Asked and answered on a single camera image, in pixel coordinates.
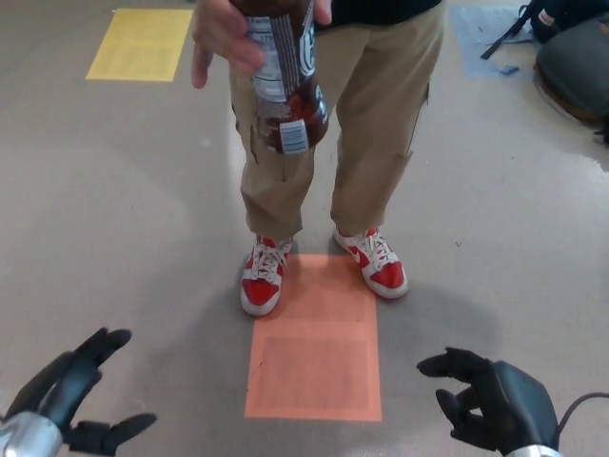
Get person's right hand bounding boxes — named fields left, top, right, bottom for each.
left=189, top=0, right=334, bottom=89

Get robot left black Dex3 hand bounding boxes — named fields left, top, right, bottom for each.
left=0, top=327, right=158, bottom=453

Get robot right black Dex3 hand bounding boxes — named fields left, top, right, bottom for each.
left=416, top=347, right=559, bottom=453

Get brown protein shake bottle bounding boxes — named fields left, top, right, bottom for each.
left=237, top=0, right=330, bottom=157

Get person's left red white sneaker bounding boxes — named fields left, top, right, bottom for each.
left=331, top=227, right=408, bottom=300

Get person's red white sneaker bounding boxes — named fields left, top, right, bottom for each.
left=331, top=227, right=408, bottom=300
left=240, top=233, right=294, bottom=318

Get person's right red white sneaker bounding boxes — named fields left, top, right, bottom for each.
left=240, top=233, right=294, bottom=318

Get yellow paper sheet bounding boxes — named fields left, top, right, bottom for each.
left=85, top=8, right=195, bottom=83

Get khaki cargo trousers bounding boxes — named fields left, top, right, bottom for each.
left=227, top=4, right=446, bottom=242

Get orange paper sheet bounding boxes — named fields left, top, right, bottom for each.
left=244, top=253, right=383, bottom=422

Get blue paper sheet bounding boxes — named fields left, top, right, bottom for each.
left=450, top=5, right=537, bottom=80

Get grey round cushion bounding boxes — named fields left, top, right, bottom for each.
left=532, top=21, right=609, bottom=126

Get dark blue backpack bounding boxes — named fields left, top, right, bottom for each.
left=480, top=0, right=609, bottom=61

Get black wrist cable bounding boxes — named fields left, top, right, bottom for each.
left=555, top=392, right=609, bottom=451

